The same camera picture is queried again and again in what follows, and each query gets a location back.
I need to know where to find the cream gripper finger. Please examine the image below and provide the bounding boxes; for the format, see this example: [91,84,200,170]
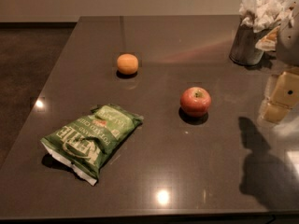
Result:
[260,67,299,124]

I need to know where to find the red apple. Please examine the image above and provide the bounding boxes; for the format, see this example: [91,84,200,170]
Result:
[180,87,211,118]

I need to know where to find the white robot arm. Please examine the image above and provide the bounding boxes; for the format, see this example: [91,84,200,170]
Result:
[259,3,299,124]

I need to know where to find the green jalapeno chip bag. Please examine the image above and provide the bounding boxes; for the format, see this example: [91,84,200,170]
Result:
[41,105,143,186]

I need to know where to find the metal napkin bucket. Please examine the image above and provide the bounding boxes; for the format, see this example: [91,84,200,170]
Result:
[229,25,269,66]

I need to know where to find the orange fruit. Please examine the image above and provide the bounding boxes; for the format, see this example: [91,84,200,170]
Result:
[117,54,138,75]

